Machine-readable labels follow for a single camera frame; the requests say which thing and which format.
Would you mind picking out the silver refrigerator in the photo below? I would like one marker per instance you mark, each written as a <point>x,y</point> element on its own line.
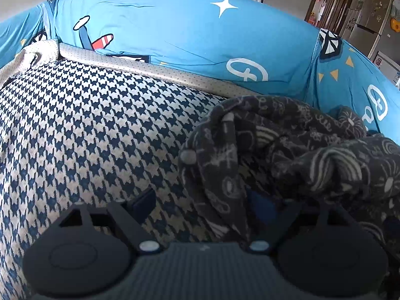
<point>372,15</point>

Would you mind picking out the yellow fridge magnet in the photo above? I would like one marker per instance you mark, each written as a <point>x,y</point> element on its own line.
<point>395,25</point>

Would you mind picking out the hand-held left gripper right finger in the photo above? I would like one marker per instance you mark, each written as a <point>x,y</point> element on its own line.
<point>260,207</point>

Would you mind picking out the blue printed sofa cover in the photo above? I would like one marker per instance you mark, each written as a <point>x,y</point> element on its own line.
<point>187,31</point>

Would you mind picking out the houndstooth sofa seat cover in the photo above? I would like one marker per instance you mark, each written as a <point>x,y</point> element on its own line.
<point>93,131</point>

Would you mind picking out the white chest freezer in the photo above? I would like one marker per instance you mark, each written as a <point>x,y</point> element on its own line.
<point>387,67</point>

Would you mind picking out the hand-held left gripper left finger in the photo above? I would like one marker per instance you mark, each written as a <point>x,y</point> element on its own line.
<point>143,203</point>

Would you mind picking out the grey patterned fleece jacket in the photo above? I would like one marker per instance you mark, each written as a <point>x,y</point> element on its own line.
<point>312,150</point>

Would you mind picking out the wooden door with dark frame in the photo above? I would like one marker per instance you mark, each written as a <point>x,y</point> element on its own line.
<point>334,3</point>

